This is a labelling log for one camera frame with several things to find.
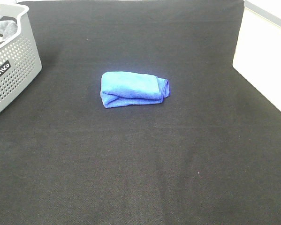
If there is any blue microfiber towel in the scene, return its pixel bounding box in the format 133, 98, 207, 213
100, 71, 170, 108

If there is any grey perforated laundry basket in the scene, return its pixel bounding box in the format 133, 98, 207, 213
0, 3, 42, 112

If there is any grey towel in basket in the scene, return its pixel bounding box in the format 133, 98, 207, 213
0, 20, 17, 42

